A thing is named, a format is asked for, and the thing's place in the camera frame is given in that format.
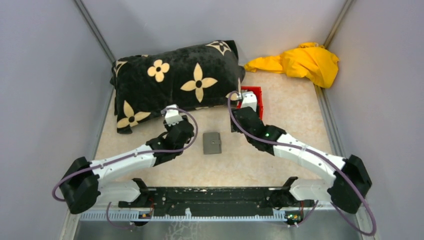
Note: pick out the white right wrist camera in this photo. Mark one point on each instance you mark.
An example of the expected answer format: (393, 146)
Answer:
(248, 99)

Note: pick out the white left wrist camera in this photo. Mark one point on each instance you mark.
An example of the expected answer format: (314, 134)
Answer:
(171, 115)

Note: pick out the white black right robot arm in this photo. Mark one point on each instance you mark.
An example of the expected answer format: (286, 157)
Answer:
(343, 181)

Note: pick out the red plastic bin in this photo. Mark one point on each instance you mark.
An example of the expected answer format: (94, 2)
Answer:
(257, 91)

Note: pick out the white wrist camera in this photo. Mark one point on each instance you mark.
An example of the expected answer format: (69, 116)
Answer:
(248, 99)
(171, 115)

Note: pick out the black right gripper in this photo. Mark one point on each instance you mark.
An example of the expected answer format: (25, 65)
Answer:
(235, 127)

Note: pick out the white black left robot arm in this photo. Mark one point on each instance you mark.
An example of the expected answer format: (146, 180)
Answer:
(89, 183)

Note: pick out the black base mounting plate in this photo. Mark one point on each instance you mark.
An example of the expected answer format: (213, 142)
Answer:
(216, 201)

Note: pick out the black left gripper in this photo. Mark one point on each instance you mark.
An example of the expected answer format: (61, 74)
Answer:
(167, 128)

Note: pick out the yellow cloth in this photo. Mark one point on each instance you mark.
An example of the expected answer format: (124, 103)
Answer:
(308, 60)

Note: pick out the black floral pillow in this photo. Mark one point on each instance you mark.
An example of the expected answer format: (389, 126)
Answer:
(194, 77)

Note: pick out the grey leather card holder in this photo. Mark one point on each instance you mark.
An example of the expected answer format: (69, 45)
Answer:
(212, 143)

